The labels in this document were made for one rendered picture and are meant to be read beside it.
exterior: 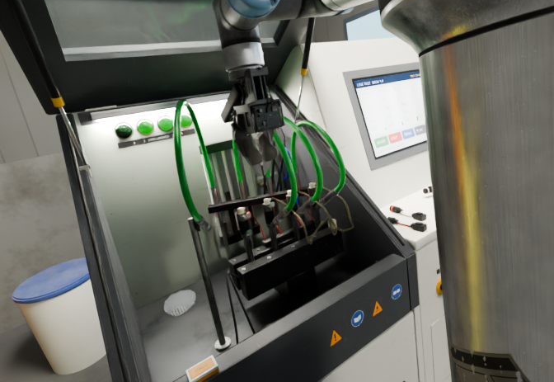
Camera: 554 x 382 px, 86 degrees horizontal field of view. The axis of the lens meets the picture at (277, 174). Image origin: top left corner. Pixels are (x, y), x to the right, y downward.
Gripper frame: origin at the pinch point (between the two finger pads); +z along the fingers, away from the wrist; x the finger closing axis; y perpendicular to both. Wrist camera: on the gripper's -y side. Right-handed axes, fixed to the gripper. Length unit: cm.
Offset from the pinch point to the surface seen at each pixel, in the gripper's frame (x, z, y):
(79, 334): -69, 101, -148
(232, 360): -17.6, 30.0, 10.6
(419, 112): 81, 0, -17
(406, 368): 27, 62, 11
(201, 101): 3.3, -17.8, -39.7
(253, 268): -2.5, 27.1, -9.8
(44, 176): -71, 11, -232
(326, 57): 43, -25, -23
